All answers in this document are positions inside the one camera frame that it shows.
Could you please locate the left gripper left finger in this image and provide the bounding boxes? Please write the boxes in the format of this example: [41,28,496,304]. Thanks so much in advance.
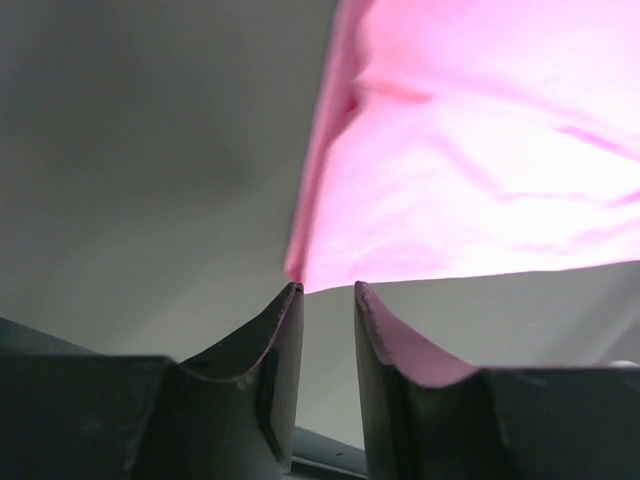
[164,283,304,473]

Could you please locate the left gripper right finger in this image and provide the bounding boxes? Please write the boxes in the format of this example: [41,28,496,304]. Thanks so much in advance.
[354,282,480,479]

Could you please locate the pink t shirt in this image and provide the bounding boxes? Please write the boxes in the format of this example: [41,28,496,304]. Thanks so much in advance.
[285,1,639,292]

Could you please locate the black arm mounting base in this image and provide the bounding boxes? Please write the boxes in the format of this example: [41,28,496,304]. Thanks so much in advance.
[0,317,369,480]

